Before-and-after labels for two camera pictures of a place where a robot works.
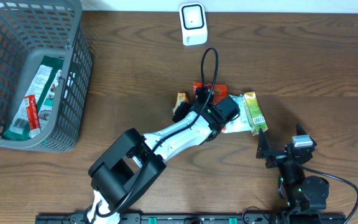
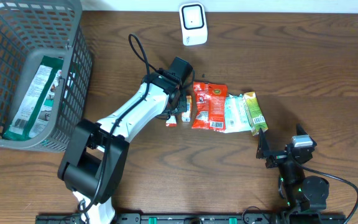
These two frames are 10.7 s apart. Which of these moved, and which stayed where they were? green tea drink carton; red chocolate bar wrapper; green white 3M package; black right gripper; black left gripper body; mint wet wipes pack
Moved: red chocolate bar wrapper; black left gripper body
Stayed: green white 3M package; green tea drink carton; black right gripper; mint wet wipes pack
